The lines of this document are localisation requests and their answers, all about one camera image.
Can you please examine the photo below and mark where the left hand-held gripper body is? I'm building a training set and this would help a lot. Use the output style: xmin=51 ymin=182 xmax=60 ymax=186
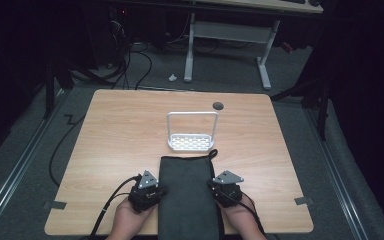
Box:
xmin=127 ymin=169 xmax=163 ymax=214

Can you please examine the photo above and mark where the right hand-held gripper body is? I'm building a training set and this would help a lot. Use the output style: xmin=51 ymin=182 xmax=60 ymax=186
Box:
xmin=212 ymin=169 xmax=245 ymax=208

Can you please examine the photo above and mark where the grey and yellow cloth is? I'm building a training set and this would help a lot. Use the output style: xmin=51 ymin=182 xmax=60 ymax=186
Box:
xmin=157 ymin=148 xmax=226 ymax=240

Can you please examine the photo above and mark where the person's left hand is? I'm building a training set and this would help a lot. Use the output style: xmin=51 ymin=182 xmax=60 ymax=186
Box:
xmin=107 ymin=197 xmax=157 ymax=240

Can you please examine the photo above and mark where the person's right hand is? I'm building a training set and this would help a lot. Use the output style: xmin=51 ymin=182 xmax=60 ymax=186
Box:
xmin=217 ymin=194 xmax=266 ymax=240

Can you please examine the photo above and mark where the grey tape strip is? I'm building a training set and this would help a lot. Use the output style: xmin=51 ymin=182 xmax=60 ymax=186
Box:
xmin=42 ymin=200 xmax=68 ymax=211
xmin=293 ymin=196 xmax=315 ymax=206

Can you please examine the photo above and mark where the black stand leg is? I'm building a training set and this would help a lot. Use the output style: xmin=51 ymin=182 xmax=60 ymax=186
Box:
xmin=42 ymin=56 xmax=75 ymax=120
xmin=271 ymin=75 xmax=332 ymax=142

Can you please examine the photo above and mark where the white-framed desk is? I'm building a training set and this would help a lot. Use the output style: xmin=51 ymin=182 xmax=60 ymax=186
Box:
xmin=183 ymin=0 xmax=325 ymax=91

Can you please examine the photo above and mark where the small red object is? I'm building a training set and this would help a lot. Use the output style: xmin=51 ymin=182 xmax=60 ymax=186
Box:
xmin=281 ymin=41 xmax=295 ymax=55

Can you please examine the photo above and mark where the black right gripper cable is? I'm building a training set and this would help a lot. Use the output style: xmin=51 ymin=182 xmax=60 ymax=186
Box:
xmin=209 ymin=184 xmax=268 ymax=240

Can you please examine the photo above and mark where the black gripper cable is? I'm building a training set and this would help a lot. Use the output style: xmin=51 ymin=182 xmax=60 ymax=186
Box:
xmin=88 ymin=175 xmax=143 ymax=240
xmin=209 ymin=184 xmax=268 ymax=240

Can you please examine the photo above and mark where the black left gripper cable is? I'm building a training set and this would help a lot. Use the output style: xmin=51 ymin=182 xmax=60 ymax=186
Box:
xmin=88 ymin=175 xmax=143 ymax=240

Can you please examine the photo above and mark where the white rack with handle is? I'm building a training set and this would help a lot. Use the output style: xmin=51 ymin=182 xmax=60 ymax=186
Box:
xmin=166 ymin=110 xmax=220 ymax=153

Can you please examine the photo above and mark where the black floor cable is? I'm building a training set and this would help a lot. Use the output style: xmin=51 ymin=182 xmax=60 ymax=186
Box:
xmin=48 ymin=113 xmax=87 ymax=188

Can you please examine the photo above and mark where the metal floor rail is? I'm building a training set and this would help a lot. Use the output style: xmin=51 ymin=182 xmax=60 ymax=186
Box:
xmin=0 ymin=88 xmax=70 ymax=234
xmin=304 ymin=106 xmax=370 ymax=240

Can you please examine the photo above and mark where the bundle of black cables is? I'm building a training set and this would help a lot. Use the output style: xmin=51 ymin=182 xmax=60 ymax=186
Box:
xmin=69 ymin=19 xmax=154 ymax=91

